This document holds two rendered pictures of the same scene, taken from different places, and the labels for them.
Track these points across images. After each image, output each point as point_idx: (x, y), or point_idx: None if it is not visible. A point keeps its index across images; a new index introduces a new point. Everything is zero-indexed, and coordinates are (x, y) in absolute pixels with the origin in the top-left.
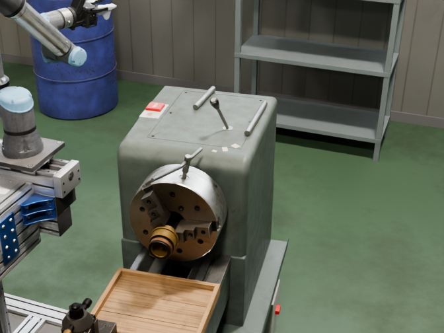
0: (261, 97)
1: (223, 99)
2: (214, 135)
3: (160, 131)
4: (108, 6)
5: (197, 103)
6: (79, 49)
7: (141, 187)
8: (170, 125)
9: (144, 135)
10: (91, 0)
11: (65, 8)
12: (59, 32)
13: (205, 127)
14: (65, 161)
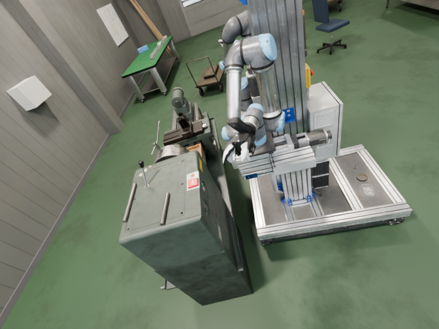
0: (127, 234)
1: (153, 217)
2: (152, 177)
3: (180, 165)
4: (224, 151)
5: (165, 194)
6: (222, 128)
7: (179, 145)
8: (177, 172)
9: (187, 159)
10: (243, 145)
11: (246, 121)
12: (227, 109)
13: (158, 180)
14: (236, 156)
